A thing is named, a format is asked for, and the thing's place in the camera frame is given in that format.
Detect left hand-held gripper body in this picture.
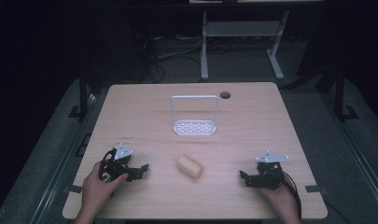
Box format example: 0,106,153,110
99,142,134,183

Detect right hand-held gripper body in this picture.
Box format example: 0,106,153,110
255,150,290,191

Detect beige cylindrical roll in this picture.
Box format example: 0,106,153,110
176,154,205,181

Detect white perforated rack with handle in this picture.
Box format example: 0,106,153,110
170,94,219,137

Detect person's right hand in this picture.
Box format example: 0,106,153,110
259,183,301,218

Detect person's left hand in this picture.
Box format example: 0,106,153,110
80,161,130,217

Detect grey tape strip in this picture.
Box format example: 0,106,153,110
304,184,329,194
63,184,84,194

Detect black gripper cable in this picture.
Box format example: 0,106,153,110
279,171,303,220
98,148,117,183

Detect black metal frame post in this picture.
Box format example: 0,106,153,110
333,69,345,122

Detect bundle of floor cables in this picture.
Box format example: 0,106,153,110
134,33,203,84

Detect white metal desk frame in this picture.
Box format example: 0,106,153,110
200,8,291,81

